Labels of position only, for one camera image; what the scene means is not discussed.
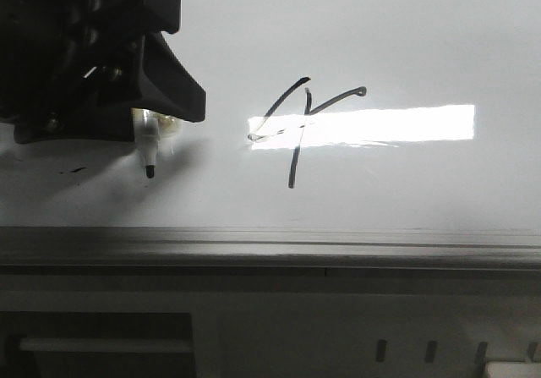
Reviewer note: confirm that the white box lower right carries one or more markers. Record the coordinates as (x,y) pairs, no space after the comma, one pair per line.
(501,369)

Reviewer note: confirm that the black second-arm gripper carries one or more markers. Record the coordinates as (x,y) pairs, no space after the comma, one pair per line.
(56,58)

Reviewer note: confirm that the white black-tipped whiteboard marker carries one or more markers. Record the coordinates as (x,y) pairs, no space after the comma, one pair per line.
(149,128)

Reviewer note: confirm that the white whiteboard with aluminium frame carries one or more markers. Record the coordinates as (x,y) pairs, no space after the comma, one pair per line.
(351,138)

